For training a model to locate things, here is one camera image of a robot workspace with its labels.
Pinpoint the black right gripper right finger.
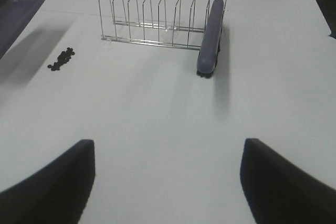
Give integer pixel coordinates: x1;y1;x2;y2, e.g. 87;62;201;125
240;138;335;223

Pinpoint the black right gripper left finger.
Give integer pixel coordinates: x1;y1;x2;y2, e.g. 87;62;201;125
1;140;95;223

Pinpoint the pile of coffee beans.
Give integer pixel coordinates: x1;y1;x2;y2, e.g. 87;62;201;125
47;47;75;71

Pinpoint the grey plastic dustpan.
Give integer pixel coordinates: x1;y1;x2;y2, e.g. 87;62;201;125
1;0;45;56

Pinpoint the chrome wire plate rack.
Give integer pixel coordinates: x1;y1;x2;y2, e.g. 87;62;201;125
98;0;214;51

